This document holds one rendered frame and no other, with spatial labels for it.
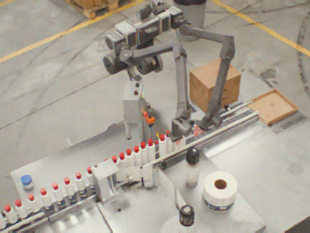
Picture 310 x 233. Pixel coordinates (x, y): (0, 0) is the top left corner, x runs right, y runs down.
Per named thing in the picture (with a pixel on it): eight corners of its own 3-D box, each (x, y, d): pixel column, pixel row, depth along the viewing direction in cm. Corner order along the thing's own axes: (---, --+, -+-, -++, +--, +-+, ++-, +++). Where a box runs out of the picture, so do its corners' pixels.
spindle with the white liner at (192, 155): (190, 188, 268) (190, 159, 246) (182, 178, 273) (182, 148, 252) (201, 182, 271) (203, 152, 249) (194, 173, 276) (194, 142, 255)
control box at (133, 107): (125, 123, 254) (122, 99, 241) (129, 103, 266) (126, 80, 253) (142, 123, 254) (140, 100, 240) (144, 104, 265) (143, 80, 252)
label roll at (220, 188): (241, 197, 261) (244, 184, 251) (221, 217, 252) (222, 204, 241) (216, 179, 272) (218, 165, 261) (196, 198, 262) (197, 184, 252)
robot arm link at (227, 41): (240, 35, 272) (230, 34, 265) (235, 56, 275) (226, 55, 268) (189, 24, 301) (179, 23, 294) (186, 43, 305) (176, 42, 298)
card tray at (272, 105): (267, 125, 310) (268, 122, 308) (245, 105, 327) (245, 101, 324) (297, 110, 320) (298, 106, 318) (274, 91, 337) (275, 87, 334)
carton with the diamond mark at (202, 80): (206, 115, 318) (208, 88, 298) (188, 97, 332) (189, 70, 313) (238, 100, 328) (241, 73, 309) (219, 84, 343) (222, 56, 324)
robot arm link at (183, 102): (179, 55, 260) (171, 48, 252) (188, 52, 258) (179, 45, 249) (183, 121, 246) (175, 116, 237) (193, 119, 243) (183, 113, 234)
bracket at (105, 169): (97, 181, 243) (97, 180, 242) (90, 168, 250) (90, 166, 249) (119, 171, 247) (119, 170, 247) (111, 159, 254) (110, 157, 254)
